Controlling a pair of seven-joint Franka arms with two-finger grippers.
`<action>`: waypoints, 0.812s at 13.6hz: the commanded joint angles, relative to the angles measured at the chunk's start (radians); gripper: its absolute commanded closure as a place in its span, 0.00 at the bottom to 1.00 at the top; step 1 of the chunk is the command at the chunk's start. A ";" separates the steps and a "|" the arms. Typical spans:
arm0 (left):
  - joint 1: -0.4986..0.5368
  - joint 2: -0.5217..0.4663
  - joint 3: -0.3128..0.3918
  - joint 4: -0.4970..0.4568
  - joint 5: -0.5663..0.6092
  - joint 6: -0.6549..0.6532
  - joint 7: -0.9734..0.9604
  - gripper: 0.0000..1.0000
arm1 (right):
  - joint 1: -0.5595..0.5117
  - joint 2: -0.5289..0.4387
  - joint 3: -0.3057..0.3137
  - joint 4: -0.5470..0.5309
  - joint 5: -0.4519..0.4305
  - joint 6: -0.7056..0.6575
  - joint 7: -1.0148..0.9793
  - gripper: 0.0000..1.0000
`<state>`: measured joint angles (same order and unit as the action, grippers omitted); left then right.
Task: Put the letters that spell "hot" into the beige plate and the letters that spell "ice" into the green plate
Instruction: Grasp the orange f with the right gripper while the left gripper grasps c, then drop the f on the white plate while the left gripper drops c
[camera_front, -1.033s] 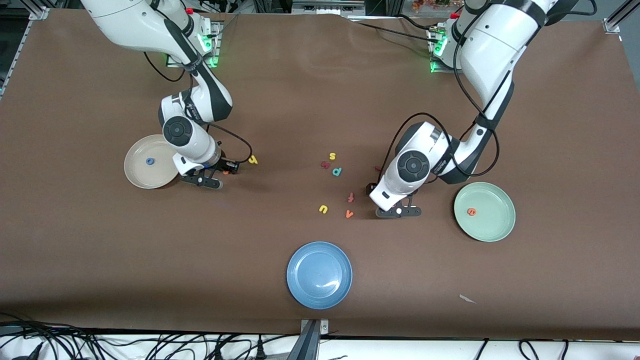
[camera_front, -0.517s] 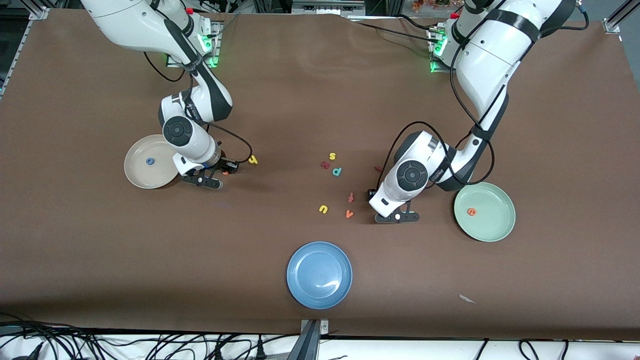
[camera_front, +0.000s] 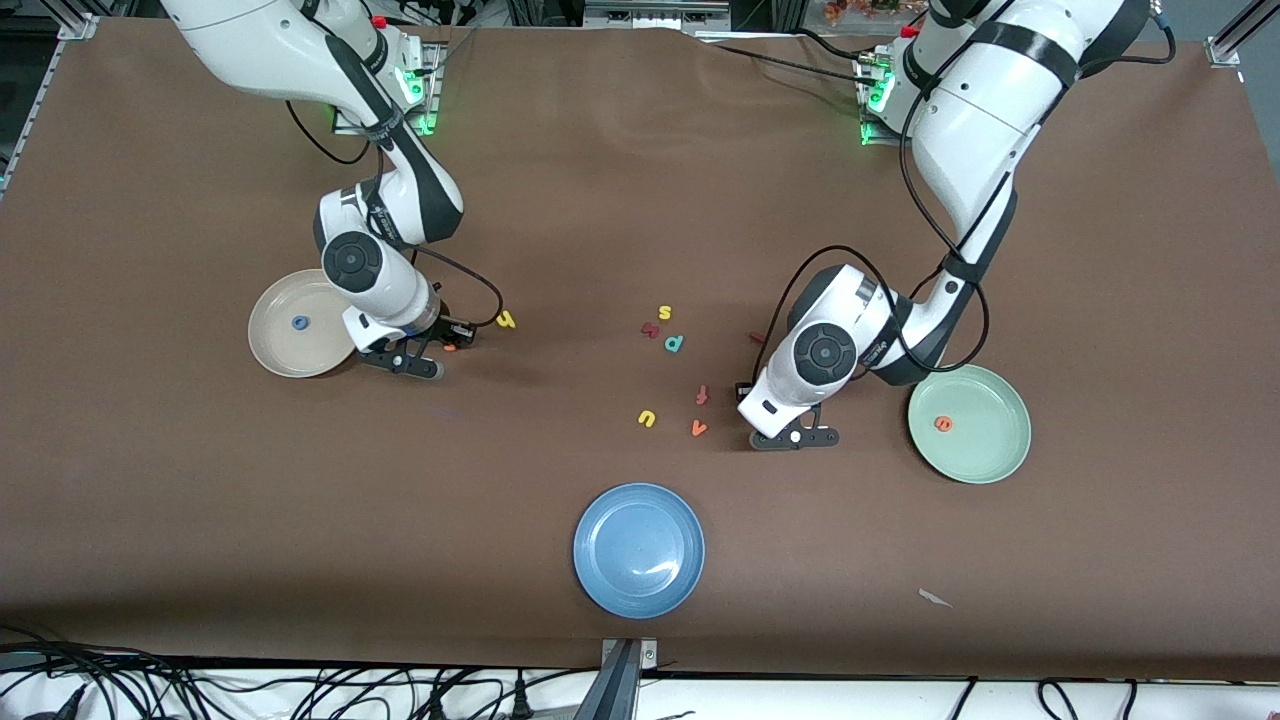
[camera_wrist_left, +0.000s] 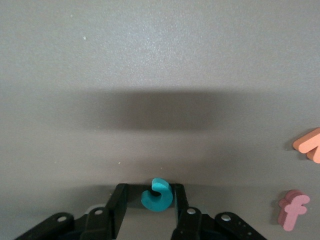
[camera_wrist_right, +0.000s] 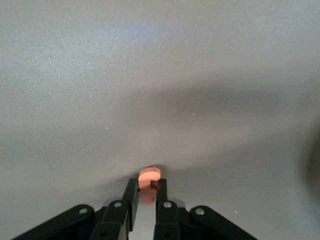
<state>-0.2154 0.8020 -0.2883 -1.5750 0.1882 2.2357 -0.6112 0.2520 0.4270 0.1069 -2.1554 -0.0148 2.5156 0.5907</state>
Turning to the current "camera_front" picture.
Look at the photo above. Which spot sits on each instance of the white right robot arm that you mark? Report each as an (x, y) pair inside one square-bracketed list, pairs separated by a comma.
[(260, 40)]

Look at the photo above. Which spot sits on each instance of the brown table cover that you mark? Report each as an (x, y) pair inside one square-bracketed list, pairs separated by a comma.
[(200, 500)]

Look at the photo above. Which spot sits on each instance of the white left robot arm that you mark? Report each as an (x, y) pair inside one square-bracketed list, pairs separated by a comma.
[(1000, 110)]

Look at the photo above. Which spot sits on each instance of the black power plug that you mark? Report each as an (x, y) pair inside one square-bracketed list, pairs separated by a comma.
[(435, 708), (521, 705)]

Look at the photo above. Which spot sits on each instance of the white tape scrap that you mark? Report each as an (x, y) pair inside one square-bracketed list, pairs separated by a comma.
[(932, 597)]

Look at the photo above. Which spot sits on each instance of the blue plate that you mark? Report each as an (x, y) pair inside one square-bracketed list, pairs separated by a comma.
[(638, 550)]

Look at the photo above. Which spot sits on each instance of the green plate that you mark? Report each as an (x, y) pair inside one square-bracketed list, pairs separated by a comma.
[(985, 450)]

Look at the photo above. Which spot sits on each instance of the grey metal mount post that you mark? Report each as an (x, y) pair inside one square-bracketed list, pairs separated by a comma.
[(622, 680)]

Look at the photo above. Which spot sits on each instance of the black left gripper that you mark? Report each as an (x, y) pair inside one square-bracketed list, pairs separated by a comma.
[(744, 391)]

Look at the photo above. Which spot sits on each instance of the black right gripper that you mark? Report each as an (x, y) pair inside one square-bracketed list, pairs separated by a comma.
[(446, 328)]

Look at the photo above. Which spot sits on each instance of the brown beige plate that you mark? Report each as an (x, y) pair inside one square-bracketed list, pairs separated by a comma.
[(280, 350)]

